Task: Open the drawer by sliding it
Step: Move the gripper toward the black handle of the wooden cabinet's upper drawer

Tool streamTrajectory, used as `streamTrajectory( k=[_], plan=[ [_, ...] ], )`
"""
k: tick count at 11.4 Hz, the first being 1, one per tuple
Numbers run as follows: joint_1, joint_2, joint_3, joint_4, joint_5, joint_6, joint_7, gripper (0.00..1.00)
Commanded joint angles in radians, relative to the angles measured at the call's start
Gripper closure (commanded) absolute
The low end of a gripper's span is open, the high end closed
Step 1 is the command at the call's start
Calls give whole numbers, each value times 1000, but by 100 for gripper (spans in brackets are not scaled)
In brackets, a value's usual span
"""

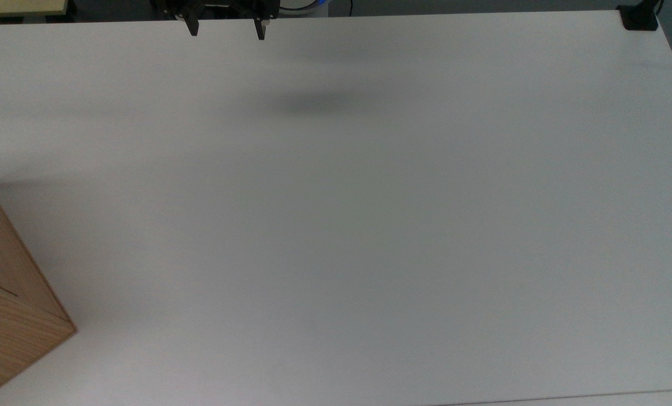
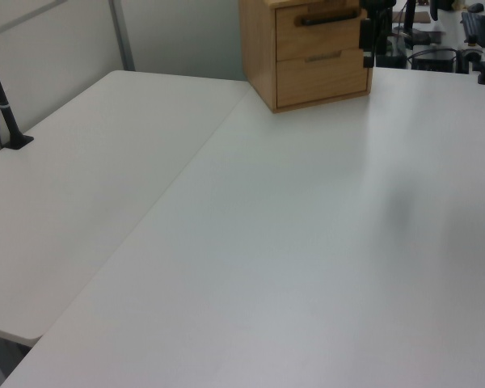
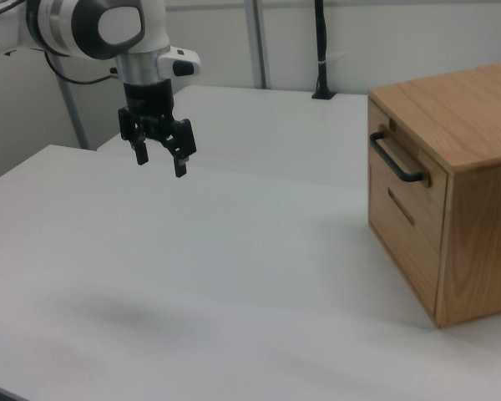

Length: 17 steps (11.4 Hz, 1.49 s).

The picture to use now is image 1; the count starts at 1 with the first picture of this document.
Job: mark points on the beige board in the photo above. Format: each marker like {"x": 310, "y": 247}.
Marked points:
{"x": 17, "y": 7}

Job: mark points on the black table clamp mount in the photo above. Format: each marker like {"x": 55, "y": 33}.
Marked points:
{"x": 639, "y": 18}

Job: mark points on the wooden drawer cabinet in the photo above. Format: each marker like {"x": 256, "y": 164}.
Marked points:
{"x": 9, "y": 316}

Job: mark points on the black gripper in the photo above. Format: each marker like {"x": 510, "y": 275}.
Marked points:
{"x": 223, "y": 7}

